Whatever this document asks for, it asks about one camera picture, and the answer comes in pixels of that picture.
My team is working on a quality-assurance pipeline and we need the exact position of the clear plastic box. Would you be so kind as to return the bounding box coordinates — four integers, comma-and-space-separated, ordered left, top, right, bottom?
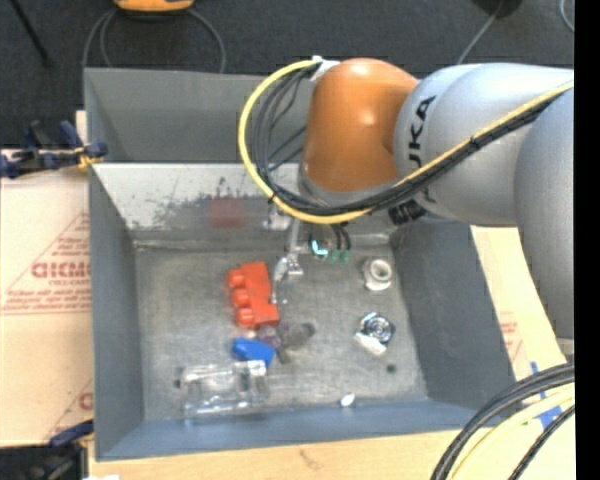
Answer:
178, 359, 272, 418

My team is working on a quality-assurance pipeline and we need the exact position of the black cylinder on white bracket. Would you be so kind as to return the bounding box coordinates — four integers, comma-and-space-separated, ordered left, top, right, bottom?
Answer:
385, 200, 429, 225

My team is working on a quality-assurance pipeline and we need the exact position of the silver round metal part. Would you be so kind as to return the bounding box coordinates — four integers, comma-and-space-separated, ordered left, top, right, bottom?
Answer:
353, 311, 398, 357

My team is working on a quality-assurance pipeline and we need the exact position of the white plastic ring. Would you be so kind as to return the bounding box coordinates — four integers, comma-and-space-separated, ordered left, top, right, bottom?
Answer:
361, 257, 396, 292

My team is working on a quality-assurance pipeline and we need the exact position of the purple and grey toy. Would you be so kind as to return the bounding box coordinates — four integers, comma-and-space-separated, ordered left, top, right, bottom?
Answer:
257, 320, 317, 365

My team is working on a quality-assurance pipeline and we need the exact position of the brown cardboard board red print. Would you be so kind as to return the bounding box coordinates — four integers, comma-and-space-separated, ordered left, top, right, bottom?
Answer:
0, 146, 96, 450

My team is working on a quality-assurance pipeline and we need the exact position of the blue plastic piece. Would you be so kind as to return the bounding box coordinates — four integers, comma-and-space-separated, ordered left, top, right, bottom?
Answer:
230, 337, 278, 369

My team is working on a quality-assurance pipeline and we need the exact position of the red studded toy block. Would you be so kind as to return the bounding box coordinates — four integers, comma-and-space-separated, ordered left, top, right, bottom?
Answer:
224, 261, 282, 329

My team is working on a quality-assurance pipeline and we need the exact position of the grey metal bin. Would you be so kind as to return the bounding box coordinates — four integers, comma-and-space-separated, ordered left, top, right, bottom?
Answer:
83, 67, 527, 462

